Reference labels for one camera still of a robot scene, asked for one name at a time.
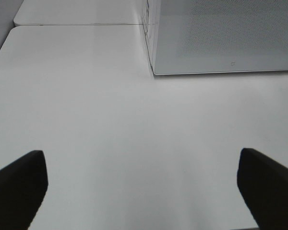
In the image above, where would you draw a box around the white microwave door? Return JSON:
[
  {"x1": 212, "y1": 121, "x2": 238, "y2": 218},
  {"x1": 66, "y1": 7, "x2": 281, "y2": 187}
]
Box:
[{"x1": 156, "y1": 0, "x2": 288, "y2": 75}]

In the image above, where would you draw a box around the white partition panel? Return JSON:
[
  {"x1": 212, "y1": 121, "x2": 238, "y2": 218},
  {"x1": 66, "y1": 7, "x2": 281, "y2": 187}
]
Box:
[{"x1": 0, "y1": 0, "x2": 23, "y2": 49}]

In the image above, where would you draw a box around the white microwave oven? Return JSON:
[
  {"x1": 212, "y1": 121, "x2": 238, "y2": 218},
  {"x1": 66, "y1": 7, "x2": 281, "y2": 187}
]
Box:
[{"x1": 141, "y1": 0, "x2": 161, "y2": 75}]

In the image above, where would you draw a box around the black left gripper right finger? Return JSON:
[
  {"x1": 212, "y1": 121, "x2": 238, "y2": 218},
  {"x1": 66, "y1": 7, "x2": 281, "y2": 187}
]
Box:
[{"x1": 237, "y1": 148, "x2": 288, "y2": 230}]

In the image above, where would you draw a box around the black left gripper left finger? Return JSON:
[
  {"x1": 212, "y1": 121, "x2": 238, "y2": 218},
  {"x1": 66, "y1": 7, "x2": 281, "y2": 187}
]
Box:
[{"x1": 0, "y1": 150, "x2": 48, "y2": 230}]

